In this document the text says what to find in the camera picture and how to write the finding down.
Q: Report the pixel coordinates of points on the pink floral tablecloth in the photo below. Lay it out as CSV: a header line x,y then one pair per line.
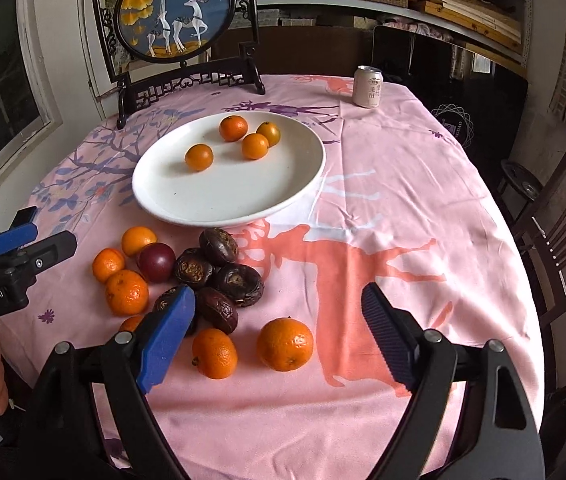
x,y
400,204

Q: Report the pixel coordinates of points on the pale drink can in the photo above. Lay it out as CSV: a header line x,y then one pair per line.
x,y
367,86

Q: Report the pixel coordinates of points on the dark passion fruit hidden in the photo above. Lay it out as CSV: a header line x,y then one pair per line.
x,y
163,301

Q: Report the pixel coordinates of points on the dark wooden chair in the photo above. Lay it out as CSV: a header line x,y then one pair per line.
x,y
549,242

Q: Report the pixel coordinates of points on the small orange on plate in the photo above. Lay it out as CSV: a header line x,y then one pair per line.
x,y
254,146

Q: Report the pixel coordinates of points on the black round stool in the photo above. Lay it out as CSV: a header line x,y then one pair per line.
x,y
523,182

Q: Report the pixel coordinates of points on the dark passion fruit front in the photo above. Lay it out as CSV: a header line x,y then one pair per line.
x,y
216,309

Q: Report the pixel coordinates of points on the orange on plate back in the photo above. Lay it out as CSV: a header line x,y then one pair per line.
x,y
233,128

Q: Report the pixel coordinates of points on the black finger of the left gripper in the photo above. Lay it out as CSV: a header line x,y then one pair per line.
x,y
45,254

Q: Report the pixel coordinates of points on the large white plate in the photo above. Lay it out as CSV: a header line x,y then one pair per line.
x,y
233,190

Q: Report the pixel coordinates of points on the smooth orange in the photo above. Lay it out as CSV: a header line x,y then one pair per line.
x,y
135,239

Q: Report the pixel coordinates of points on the round deer embroidery screen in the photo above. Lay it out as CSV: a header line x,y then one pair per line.
x,y
153,47

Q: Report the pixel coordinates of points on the front orange on plate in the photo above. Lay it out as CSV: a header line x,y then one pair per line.
x,y
199,157

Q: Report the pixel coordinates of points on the dark red plum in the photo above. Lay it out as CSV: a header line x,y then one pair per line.
x,y
155,262

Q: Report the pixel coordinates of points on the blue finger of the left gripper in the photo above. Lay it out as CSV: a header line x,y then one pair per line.
x,y
21,232

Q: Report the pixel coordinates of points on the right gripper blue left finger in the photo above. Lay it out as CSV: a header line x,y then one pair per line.
x,y
158,338

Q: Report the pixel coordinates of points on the large bumpy mandarin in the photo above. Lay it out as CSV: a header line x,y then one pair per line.
x,y
126,293

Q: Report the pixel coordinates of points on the dark passion fruit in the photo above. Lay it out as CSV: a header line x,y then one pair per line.
x,y
192,269
218,246
240,283
216,309

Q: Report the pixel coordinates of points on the dark passion fruit back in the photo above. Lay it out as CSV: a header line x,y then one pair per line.
x,y
218,246

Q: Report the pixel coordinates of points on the yellowish orange on plate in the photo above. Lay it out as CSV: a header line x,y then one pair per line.
x,y
271,132

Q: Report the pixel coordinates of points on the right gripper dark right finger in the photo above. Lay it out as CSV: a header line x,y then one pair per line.
x,y
392,330

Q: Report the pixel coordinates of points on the partly hidden small mandarin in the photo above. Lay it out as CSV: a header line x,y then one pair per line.
x,y
130,324

